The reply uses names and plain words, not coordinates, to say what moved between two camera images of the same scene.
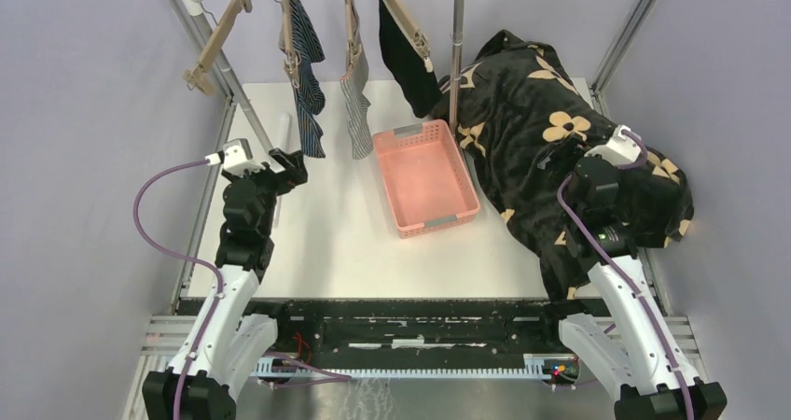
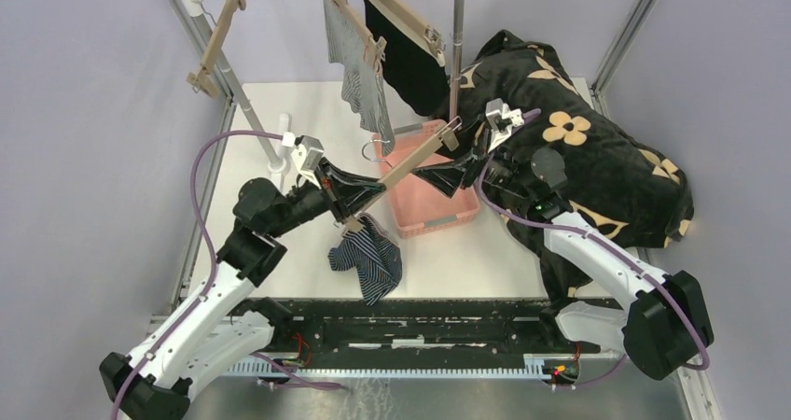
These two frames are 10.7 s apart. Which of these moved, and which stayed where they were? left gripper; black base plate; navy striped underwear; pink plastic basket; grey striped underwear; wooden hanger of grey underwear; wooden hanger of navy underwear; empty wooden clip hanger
Moved: wooden hanger of navy underwear; wooden hanger of grey underwear; grey striped underwear; navy striped underwear; left gripper
Stayed: black base plate; empty wooden clip hanger; pink plastic basket
